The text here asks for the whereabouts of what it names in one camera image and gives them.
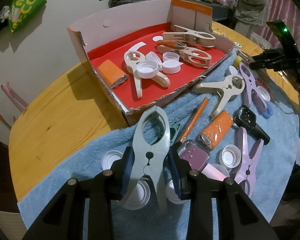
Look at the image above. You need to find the beige clamp in box back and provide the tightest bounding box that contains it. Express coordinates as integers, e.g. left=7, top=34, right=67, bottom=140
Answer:
left=162, top=25, right=216, bottom=48

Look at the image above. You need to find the white cap green label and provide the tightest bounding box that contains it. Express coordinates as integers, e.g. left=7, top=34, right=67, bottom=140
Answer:
left=235, top=42, right=242, bottom=48

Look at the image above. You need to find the green shopping bag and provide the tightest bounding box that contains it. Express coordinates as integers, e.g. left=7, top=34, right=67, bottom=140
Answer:
left=8, top=0, right=47, bottom=33

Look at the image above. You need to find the grey-green plastic clamp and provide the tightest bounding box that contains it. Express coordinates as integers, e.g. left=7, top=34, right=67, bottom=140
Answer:
left=123, top=106, right=170, bottom=214

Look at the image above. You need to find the dark cloth side table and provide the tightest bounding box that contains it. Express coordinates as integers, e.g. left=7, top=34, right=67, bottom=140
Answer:
left=108, top=0, right=236, bottom=22

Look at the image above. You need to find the lilac clamp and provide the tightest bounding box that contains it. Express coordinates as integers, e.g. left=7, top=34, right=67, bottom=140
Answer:
left=230, top=127, right=264, bottom=197
left=239, top=62, right=267, bottom=112

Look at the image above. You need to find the orange pen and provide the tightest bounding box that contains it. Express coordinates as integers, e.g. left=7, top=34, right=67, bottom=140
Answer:
left=177, top=98, right=209, bottom=142

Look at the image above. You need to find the beige clamp in box middle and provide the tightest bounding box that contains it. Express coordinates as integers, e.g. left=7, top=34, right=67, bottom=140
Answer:
left=157, top=45, right=212, bottom=68

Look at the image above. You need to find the light blue towel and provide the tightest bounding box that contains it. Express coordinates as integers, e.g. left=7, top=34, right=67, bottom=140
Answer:
left=18, top=49, right=300, bottom=239

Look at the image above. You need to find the wooden clamp far right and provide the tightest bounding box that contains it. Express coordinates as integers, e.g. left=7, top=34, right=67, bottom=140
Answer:
left=236, top=49, right=254, bottom=75

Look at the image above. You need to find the clear white lid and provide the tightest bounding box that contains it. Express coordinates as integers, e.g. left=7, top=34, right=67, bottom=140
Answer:
left=166, top=180, right=187, bottom=205

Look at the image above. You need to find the beige clamp in box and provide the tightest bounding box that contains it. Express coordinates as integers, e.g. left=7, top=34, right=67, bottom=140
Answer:
left=162, top=25, right=216, bottom=48
left=157, top=45, right=212, bottom=68

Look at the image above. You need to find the lilac clamp far right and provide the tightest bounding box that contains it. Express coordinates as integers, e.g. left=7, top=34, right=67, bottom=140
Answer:
left=239, top=62, right=267, bottom=112

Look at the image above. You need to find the black nail polish bottle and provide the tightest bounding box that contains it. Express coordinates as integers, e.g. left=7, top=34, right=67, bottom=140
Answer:
left=234, top=105, right=270, bottom=145

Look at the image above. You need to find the yellow round cap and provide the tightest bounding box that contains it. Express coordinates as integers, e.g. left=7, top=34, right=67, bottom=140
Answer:
left=232, top=55, right=242, bottom=68

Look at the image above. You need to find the lilac clamp near front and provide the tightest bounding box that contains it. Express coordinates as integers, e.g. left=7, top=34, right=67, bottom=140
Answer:
left=230, top=127, right=264, bottom=197

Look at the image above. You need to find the cream clamp in box left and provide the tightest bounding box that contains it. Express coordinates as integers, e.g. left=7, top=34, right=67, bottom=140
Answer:
left=124, top=50, right=171, bottom=99

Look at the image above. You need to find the person in grey fleece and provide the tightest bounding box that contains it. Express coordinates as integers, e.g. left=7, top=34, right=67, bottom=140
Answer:
left=234, top=0, right=270, bottom=38

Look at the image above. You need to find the purple nail polish bottle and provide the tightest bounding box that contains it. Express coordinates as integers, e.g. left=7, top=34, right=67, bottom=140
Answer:
left=177, top=140, right=226, bottom=181

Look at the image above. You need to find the cream clamp on towel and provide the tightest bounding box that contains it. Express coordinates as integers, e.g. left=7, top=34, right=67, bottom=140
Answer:
left=193, top=74, right=245, bottom=118

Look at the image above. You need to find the orange wrapped packet on towel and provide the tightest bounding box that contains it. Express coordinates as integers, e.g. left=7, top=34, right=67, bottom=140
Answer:
left=198, top=111, right=234, bottom=151

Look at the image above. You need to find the white cap in box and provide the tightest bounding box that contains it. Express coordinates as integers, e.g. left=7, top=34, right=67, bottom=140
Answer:
left=161, top=60, right=181, bottom=74

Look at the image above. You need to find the cardboard box red bottom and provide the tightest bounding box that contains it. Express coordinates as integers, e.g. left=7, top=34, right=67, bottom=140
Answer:
left=67, top=0, right=235, bottom=125

